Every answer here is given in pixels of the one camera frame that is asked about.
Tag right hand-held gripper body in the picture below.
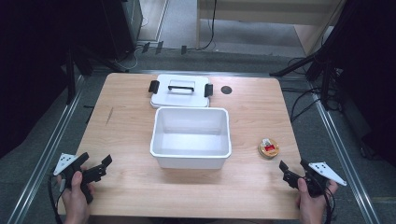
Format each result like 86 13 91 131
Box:
282 161 347 199

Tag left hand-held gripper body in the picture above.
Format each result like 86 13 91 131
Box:
52 152 106 205

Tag round yellow tin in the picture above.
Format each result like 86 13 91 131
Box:
257 137 280 161

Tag white plastic storage box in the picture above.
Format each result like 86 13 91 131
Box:
149 106 233 170

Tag person's right hand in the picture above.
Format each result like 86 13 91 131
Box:
295 176 339 224

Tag person's left hand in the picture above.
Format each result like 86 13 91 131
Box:
56 170 96 224

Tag black metal stand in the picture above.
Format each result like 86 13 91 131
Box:
64 43 94 105

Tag black tripod stand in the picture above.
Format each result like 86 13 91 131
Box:
268 46 340 110

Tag dark cabinet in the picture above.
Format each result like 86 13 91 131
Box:
101 0 144 62

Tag light wooden furniture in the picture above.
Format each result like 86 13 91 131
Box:
195 0 347 57

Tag aluminium floor rail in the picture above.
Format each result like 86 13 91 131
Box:
7 74 87 224
306 81 382 224
126 69 276 77

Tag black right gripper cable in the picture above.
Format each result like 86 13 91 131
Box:
306 174 336 224

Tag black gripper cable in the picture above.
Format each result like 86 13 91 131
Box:
306 174 336 224
47 175 64 224

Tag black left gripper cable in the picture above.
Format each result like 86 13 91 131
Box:
47 175 64 224

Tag black floor cables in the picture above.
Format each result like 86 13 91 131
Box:
279 55 342 124

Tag white lid with black handle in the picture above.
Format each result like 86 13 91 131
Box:
148 73 215 109

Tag white floor cable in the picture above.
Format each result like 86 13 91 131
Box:
113 17 150 71

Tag black hanging cable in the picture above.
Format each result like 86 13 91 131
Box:
199 0 219 51

